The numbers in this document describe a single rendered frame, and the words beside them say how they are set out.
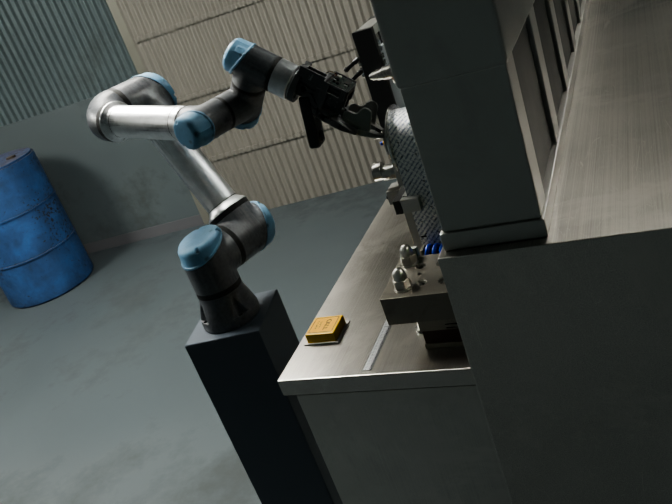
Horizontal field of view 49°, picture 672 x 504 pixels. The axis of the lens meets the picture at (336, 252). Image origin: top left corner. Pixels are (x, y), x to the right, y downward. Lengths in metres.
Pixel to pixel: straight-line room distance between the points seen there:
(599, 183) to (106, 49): 4.90
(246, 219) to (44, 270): 3.62
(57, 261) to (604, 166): 4.90
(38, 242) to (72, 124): 0.90
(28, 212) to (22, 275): 0.43
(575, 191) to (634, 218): 0.08
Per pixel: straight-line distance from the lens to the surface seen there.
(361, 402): 1.53
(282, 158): 5.17
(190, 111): 1.57
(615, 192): 0.63
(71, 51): 5.52
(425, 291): 1.41
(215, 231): 1.80
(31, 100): 5.78
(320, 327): 1.64
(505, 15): 0.56
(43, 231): 5.35
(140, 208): 5.71
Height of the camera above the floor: 1.71
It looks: 24 degrees down
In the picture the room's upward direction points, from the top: 20 degrees counter-clockwise
